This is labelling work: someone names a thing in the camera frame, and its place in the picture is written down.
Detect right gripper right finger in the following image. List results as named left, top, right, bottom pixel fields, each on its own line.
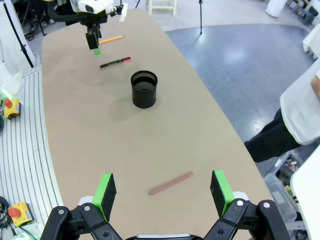
left=203, top=169, right=292, bottom=240

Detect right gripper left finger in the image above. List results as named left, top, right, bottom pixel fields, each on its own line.
left=39, top=172, right=123, bottom=240

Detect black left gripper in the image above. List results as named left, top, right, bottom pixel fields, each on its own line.
left=79, top=16, right=103, bottom=56

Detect yellow pencil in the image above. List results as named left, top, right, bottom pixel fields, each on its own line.
left=98, top=35, right=124, bottom=45

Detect coloured pencils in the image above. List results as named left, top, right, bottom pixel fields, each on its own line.
left=99, top=56, right=133, bottom=69

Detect reddish brown pencil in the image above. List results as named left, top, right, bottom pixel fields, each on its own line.
left=148, top=171, right=194, bottom=196

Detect person's left forearm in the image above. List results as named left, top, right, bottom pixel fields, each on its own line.
left=310, top=74, right=320, bottom=98

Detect black mesh pen holder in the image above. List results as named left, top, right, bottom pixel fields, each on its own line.
left=130, top=70, right=159, bottom=110

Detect clear plastic storage bin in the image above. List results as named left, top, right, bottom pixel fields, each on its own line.
left=263, top=151, right=306, bottom=232

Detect black light stand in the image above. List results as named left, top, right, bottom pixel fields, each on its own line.
left=1, top=0, right=35, bottom=69

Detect yellow emergency stop button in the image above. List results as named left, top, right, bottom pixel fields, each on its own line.
left=2, top=97, right=22, bottom=120
left=7, top=201, right=35, bottom=227

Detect white side table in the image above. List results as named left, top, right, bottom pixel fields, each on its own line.
left=289, top=144, right=320, bottom=240

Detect person in white t-shirt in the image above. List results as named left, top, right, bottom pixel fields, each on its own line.
left=244, top=57, right=320, bottom=163

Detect black tripod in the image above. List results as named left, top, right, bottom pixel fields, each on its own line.
left=197, top=0, right=204, bottom=35

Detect white waste bin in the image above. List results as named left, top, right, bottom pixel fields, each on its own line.
left=264, top=0, right=288, bottom=19

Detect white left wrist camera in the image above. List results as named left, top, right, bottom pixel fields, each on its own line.
left=104, top=2, right=129, bottom=22

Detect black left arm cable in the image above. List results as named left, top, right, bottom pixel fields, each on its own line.
left=46, top=0, right=86, bottom=26

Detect slotted aluminium base plate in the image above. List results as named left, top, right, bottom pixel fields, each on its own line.
left=0, top=63, right=64, bottom=240

